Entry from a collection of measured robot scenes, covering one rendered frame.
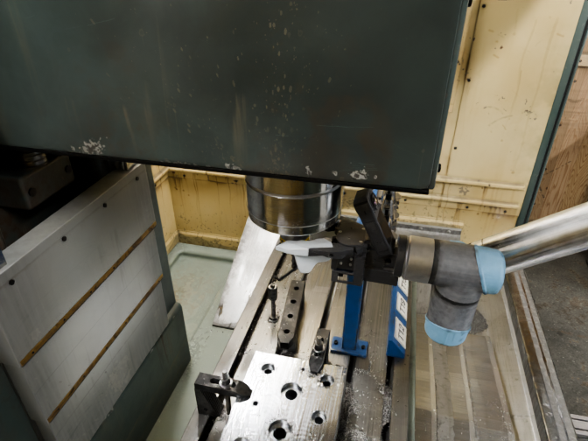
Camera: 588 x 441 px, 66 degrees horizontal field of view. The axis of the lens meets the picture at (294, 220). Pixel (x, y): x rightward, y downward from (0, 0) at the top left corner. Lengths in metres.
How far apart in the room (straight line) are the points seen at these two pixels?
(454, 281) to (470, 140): 1.06
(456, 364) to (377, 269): 0.83
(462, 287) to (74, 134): 0.62
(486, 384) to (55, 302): 1.20
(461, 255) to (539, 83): 1.07
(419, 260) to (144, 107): 0.46
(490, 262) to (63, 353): 0.80
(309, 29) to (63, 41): 0.31
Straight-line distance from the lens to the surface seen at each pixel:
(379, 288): 1.51
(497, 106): 1.74
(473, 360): 1.63
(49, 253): 0.91
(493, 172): 1.83
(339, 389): 1.10
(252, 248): 1.89
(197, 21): 0.57
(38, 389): 1.00
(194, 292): 2.00
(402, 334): 1.32
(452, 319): 0.81
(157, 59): 0.60
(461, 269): 0.75
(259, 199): 0.68
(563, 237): 0.88
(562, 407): 1.49
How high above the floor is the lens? 1.85
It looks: 32 degrees down
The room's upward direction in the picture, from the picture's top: straight up
